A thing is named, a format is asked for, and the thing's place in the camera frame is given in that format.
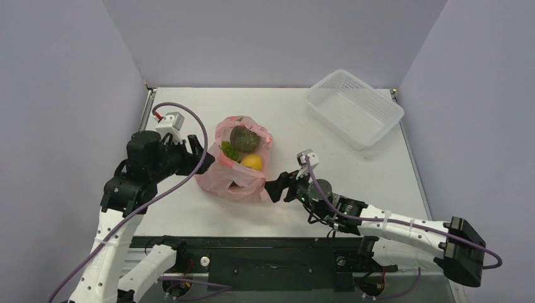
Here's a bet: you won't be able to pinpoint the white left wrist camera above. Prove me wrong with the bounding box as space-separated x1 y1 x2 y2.
154 112 185 145

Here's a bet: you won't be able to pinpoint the yellow fake lemon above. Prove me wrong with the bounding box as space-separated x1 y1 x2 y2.
240 155 264 171

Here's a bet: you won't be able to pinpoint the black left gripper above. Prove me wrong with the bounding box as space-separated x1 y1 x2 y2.
150 134 214 183

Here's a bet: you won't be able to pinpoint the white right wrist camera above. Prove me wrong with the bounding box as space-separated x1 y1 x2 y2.
296 149 319 179

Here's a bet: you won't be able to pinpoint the pink plastic bag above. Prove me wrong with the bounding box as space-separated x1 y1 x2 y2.
196 116 274 202

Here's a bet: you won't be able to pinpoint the brown fake fruit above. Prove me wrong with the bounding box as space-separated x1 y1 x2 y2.
229 126 261 153

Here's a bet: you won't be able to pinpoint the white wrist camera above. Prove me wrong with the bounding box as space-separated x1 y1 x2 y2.
154 112 185 145
296 149 319 179

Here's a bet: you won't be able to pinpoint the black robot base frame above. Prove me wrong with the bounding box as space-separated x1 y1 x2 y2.
131 235 401 295

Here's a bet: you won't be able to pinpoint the green fake grapes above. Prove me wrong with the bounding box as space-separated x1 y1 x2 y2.
220 141 240 163

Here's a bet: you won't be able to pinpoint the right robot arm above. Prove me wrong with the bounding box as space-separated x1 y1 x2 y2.
264 172 486 287

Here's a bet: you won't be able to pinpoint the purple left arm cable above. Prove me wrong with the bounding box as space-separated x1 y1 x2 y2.
47 101 209 303

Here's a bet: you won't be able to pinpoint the white plastic basket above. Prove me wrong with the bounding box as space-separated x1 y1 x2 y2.
304 69 404 150

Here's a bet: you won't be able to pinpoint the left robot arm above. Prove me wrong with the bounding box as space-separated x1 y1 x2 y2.
68 131 214 302

